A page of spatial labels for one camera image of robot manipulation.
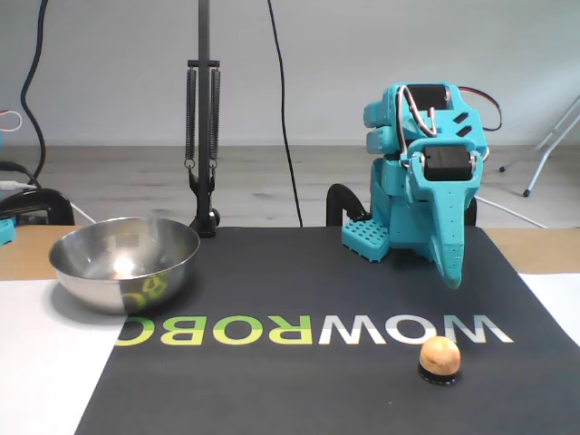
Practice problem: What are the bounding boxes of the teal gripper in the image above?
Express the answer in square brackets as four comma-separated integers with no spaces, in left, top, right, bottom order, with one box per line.
[398,138,484,291]

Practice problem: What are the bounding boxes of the orange ball with black base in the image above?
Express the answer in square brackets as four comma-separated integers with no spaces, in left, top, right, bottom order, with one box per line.
[417,334,462,387]

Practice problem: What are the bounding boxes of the thin black hanging cable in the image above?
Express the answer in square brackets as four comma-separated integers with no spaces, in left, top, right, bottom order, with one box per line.
[266,0,304,227]

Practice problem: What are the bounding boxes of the white folding stand legs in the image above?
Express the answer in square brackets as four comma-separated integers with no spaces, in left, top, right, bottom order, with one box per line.
[498,93,580,198]

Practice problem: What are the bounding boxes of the black mat with WOWROBO print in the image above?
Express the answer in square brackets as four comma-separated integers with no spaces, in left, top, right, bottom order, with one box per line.
[74,225,580,435]

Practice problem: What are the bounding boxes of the white red gripper wire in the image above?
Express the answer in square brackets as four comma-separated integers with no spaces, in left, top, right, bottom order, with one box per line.
[397,84,441,138]

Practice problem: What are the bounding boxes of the thick black hanging cable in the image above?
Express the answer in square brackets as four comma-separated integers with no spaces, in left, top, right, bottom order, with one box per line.
[20,0,49,188]

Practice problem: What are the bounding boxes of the large black table clamp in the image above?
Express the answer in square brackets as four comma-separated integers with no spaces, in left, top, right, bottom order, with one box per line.
[0,188,76,227]

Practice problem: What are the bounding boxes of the teal printed robot part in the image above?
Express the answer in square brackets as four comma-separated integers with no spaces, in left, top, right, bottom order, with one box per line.
[0,216,18,248]

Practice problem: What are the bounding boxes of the metal bowl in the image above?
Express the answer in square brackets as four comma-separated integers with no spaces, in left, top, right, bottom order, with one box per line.
[48,216,201,316]

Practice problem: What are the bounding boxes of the red black servo wire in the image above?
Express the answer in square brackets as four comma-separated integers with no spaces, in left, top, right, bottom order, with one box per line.
[457,84,504,133]

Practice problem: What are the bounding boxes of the white paper sheet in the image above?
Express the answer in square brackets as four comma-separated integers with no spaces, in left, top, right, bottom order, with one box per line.
[516,271,580,350]
[0,278,126,435]

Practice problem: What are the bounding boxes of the black stand pole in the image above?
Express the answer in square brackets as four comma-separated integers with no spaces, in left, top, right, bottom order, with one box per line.
[183,0,223,239]

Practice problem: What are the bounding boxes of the black coil spring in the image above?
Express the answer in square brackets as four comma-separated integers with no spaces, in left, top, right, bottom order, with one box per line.
[208,66,222,169]
[184,66,198,169]

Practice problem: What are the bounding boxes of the white floor cable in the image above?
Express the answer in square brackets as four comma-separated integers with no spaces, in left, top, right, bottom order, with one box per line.
[475,196,548,229]

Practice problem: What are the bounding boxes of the white red wire loop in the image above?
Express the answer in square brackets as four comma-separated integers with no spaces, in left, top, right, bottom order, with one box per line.
[0,111,24,133]

